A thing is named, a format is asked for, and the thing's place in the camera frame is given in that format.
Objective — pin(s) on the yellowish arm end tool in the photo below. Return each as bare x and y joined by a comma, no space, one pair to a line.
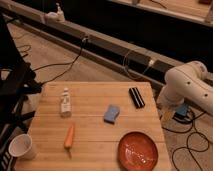
168,113

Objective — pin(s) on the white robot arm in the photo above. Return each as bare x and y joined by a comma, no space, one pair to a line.
185,82

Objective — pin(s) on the blue power adapter box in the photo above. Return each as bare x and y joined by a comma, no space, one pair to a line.
182,111

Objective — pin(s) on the black rectangular box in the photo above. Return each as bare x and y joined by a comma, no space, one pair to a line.
136,97

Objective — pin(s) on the red orange plate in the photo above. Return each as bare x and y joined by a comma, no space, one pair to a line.
137,152

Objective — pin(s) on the blue sponge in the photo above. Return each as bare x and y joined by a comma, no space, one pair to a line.
111,114

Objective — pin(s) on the small white glue bottle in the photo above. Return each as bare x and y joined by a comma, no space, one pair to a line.
65,104

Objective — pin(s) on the orange carrot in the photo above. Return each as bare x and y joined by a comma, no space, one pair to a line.
69,139

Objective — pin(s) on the white spray bottle on ledge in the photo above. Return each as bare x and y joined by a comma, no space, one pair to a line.
58,15

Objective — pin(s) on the white paper cup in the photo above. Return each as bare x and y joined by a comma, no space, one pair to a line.
22,147

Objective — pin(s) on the black tripod stand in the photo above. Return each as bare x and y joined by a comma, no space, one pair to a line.
17,80

